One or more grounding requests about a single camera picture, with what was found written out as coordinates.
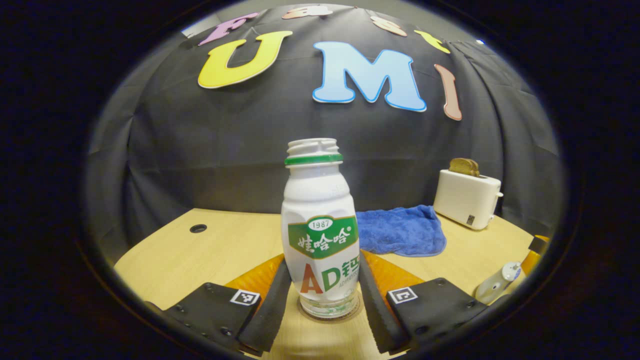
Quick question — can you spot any white toaster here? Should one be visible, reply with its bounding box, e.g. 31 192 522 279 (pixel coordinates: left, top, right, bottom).
433 169 504 231

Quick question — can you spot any white teacup lid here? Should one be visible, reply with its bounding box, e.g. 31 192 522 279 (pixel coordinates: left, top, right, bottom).
501 261 524 282

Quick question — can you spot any white blue pattern teacup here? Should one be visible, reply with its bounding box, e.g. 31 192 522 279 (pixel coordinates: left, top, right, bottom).
474 267 516 305

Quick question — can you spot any black backdrop cloth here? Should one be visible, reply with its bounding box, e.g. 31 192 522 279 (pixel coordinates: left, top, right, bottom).
85 2 566 251

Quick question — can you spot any blue towel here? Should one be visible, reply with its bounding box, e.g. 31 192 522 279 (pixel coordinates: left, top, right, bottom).
356 204 447 258

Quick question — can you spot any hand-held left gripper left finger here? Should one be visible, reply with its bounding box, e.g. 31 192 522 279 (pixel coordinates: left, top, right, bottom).
160 254 292 357

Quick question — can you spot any white green label water bottle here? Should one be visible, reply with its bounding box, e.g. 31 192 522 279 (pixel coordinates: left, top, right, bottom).
281 138 361 321

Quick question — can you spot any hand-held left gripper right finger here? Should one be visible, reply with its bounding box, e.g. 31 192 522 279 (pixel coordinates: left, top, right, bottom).
359 250 488 355

